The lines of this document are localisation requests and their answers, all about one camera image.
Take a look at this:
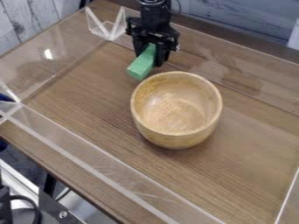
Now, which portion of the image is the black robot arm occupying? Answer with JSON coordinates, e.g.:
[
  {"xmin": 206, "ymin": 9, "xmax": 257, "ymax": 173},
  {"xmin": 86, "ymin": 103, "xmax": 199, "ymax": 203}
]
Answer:
[{"xmin": 126, "ymin": 0, "xmax": 181, "ymax": 67}]

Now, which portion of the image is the brown wooden bowl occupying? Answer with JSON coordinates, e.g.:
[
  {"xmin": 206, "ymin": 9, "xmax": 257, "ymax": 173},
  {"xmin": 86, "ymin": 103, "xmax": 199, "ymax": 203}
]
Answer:
[{"xmin": 131, "ymin": 71, "xmax": 223, "ymax": 150}]

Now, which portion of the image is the black metal table leg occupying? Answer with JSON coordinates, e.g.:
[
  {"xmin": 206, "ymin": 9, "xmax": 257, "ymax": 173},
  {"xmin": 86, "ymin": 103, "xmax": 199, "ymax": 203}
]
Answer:
[{"xmin": 43, "ymin": 174, "xmax": 58, "ymax": 197}]

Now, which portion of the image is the green rectangular block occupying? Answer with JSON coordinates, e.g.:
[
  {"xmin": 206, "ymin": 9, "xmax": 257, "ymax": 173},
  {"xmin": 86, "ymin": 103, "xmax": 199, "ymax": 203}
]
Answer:
[{"xmin": 126, "ymin": 45, "xmax": 155, "ymax": 81}]

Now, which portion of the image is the black cable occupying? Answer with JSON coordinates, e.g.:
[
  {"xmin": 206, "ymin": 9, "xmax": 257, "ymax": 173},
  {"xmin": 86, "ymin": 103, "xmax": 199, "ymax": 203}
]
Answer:
[{"xmin": 7, "ymin": 194, "xmax": 43, "ymax": 224}]

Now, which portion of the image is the grey metal bracket with screw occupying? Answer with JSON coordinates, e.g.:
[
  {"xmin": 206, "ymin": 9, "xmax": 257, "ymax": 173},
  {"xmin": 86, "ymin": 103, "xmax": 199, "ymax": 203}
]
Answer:
[{"xmin": 39, "ymin": 191, "xmax": 87, "ymax": 224}]

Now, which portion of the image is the clear acrylic enclosure wall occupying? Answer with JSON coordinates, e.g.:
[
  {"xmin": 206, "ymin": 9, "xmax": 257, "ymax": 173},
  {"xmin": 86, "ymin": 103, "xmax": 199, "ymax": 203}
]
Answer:
[{"xmin": 0, "ymin": 0, "xmax": 299, "ymax": 224}]

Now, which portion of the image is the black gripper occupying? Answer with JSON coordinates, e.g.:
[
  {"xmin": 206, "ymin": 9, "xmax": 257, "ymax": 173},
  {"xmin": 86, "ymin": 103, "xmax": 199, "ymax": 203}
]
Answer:
[{"xmin": 126, "ymin": 3, "xmax": 181, "ymax": 67}]

